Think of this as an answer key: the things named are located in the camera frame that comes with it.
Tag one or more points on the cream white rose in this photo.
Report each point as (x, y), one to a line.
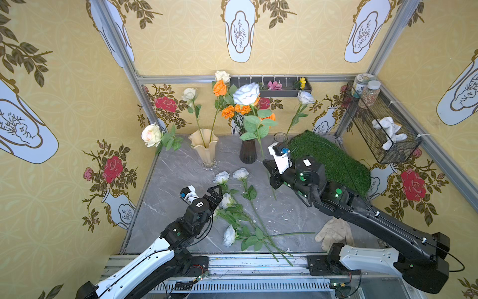
(155, 137)
(222, 76)
(190, 95)

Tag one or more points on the glass jar with label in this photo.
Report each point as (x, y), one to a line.
(360, 82)

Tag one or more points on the black wire wall basket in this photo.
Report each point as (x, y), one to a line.
(361, 120)

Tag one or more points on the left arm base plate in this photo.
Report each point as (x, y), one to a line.
(198, 266)

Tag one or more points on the orange rose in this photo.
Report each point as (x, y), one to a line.
(233, 88)
(272, 117)

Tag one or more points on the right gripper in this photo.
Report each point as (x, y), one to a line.
(275, 170)

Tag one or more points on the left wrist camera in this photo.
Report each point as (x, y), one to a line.
(188, 194)

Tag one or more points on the orange marigold flower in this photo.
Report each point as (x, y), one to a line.
(228, 112)

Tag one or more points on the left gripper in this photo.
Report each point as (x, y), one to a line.
(212, 198)

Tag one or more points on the white plush toy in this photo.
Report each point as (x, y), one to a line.
(390, 128)

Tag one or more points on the cream wavy glass vase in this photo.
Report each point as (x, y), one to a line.
(206, 155)

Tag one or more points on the grey wall planter tray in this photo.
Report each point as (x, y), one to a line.
(290, 84)

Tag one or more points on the pale blue white rose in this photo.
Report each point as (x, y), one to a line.
(304, 98)

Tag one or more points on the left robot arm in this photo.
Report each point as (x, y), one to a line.
(166, 257)

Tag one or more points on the green artificial grass mat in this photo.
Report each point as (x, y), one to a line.
(339, 166)

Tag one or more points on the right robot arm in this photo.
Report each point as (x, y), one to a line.
(421, 256)

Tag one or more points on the purple ribbed glass vase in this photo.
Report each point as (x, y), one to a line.
(248, 152)

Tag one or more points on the beige work glove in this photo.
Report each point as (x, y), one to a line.
(334, 231)

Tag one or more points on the jar of coloured beads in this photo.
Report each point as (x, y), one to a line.
(369, 94)

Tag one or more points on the pink flower in tray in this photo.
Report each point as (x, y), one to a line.
(274, 85)

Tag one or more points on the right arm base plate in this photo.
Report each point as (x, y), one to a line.
(323, 265)

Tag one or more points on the yellow flower in tray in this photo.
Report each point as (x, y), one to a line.
(302, 83)

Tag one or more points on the clear glass vase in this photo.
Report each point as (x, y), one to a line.
(280, 138)

